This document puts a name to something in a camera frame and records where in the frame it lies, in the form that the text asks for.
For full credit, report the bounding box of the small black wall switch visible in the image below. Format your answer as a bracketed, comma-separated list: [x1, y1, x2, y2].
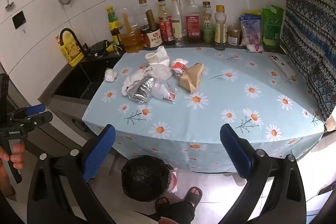
[12, 10, 27, 30]

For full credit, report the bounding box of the bin with black bag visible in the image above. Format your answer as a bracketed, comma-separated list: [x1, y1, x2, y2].
[121, 157, 178, 201]

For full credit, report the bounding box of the person's foot in slipper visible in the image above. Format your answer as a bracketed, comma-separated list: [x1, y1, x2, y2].
[183, 186, 203, 209]
[155, 196, 172, 214]

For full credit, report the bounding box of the light blue daisy tablecloth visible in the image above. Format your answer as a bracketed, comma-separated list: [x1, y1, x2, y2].
[82, 46, 325, 173]

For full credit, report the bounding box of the clear bottle gold cap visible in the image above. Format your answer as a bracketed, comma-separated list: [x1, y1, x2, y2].
[138, 0, 150, 26]

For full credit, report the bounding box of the clear bag of white powder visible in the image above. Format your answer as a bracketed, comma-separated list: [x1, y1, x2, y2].
[239, 13, 264, 50]

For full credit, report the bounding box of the green pouch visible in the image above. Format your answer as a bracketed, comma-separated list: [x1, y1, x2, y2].
[262, 5, 286, 50]

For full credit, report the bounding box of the clear liquid bottle yellow cap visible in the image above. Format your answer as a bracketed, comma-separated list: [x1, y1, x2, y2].
[170, 0, 188, 47]

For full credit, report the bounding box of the green oil bottle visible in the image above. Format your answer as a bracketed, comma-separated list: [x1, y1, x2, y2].
[201, 1, 214, 44]

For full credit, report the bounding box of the crushed white paper cup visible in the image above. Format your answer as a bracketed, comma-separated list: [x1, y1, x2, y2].
[145, 46, 171, 67]

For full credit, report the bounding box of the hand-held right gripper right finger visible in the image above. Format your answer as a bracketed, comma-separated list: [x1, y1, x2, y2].
[220, 123, 308, 224]

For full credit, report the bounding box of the black sink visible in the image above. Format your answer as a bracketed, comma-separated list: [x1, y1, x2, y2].
[53, 59, 122, 102]

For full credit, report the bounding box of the dark soy sauce bottle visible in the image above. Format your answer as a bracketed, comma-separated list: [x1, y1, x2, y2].
[140, 9, 161, 50]

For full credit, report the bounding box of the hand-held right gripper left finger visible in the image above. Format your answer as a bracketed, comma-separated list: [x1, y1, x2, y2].
[26, 124, 116, 224]

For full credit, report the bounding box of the yellow detergent bottle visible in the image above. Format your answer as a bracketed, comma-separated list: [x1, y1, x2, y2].
[59, 31, 85, 67]

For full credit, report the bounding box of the clear wrapper with red label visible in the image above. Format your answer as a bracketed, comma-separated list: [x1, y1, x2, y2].
[153, 81, 177, 102]

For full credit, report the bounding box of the blue patterned curtain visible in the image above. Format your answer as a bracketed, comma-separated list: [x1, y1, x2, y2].
[282, 0, 336, 123]

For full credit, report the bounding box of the red label dark bottle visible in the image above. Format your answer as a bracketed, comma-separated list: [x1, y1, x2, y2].
[157, 0, 175, 46]

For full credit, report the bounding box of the cooking oil jug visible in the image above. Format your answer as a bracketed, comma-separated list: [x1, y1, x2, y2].
[119, 13, 145, 54]

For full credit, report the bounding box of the person's left hand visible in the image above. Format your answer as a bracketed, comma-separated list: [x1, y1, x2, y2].
[0, 140, 26, 201]

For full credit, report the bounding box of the brown paper bag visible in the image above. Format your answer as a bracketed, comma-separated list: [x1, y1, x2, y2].
[179, 63, 206, 93]

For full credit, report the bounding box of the large bottle red label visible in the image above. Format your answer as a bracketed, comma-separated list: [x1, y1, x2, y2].
[184, 0, 203, 44]

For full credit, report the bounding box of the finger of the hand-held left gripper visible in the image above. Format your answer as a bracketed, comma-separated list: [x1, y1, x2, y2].
[22, 111, 54, 131]
[8, 104, 46, 117]

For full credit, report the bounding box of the crumpled white tissue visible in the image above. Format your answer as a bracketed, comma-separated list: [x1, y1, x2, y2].
[104, 68, 117, 82]

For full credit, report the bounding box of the black faucet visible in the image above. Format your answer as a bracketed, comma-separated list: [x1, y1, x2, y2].
[59, 28, 90, 58]

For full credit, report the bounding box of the crumpled red white wrapper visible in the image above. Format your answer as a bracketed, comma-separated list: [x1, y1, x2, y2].
[171, 58, 190, 78]

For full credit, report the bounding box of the silver foil bag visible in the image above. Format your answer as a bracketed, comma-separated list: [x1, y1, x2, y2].
[127, 76, 156, 104]

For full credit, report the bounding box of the white smartphone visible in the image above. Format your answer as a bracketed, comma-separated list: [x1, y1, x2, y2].
[269, 54, 297, 78]

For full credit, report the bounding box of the small glass jar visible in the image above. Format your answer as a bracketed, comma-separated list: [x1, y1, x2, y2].
[227, 26, 242, 46]

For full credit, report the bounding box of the white towel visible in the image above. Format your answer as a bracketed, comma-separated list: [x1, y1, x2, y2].
[122, 65, 158, 96]

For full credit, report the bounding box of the person's dark trouser leg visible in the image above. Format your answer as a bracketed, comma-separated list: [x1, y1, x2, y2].
[135, 201, 196, 224]

